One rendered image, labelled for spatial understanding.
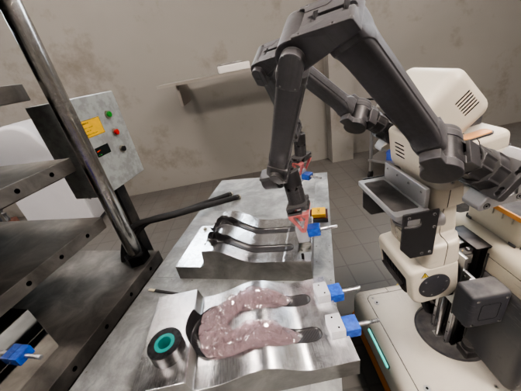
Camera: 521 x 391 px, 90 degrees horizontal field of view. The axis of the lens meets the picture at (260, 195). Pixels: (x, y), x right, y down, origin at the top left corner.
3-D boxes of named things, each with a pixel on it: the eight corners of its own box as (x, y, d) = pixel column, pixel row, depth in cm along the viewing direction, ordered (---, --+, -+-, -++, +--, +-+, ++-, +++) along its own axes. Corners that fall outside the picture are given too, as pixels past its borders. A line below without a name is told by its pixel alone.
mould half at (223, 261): (314, 233, 110) (312, 206, 104) (312, 281, 87) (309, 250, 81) (205, 236, 122) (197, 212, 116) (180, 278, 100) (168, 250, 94)
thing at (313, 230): (339, 230, 87) (335, 215, 85) (339, 237, 82) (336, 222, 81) (300, 235, 91) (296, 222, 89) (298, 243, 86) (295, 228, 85)
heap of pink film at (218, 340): (288, 292, 78) (285, 272, 75) (303, 349, 62) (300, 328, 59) (203, 309, 78) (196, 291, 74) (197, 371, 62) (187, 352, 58)
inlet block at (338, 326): (374, 318, 69) (374, 304, 67) (384, 335, 65) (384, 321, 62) (326, 328, 69) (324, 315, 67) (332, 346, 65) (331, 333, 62)
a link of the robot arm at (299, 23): (339, -5, 30) (350, -50, 34) (265, 62, 40) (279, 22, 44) (471, 178, 52) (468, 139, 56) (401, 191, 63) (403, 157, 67)
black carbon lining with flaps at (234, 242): (297, 230, 103) (294, 209, 99) (293, 257, 89) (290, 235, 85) (215, 231, 112) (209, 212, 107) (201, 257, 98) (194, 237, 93)
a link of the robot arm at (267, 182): (277, 174, 72) (283, 150, 76) (246, 178, 80) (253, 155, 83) (297, 195, 81) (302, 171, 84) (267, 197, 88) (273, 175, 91)
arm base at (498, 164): (536, 167, 50) (484, 149, 61) (510, 150, 48) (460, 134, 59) (501, 203, 53) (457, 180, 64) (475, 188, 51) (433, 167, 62)
